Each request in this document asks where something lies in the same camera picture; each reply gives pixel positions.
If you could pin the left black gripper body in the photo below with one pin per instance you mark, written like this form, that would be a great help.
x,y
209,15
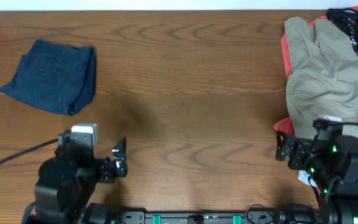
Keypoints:
x,y
105,174

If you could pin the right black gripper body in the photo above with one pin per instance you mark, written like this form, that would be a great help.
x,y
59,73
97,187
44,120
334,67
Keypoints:
x,y
303,152

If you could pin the navy blue shorts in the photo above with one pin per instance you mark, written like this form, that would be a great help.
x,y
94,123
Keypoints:
x,y
56,78

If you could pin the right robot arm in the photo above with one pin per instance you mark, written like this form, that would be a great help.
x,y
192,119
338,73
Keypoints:
x,y
331,160

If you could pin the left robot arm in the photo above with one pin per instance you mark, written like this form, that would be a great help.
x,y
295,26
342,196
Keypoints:
x,y
68,180

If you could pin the orange red garment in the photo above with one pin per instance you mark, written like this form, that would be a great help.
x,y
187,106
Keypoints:
x,y
285,125

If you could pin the light blue white garment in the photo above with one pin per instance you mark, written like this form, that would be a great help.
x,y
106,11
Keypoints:
x,y
306,177

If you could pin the khaki beige shorts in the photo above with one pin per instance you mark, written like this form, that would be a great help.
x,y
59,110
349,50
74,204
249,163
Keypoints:
x,y
324,74

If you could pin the black printed garment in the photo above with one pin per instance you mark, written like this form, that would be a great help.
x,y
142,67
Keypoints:
x,y
347,21

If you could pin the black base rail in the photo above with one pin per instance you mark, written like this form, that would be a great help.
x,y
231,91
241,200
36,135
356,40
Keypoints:
x,y
255,214

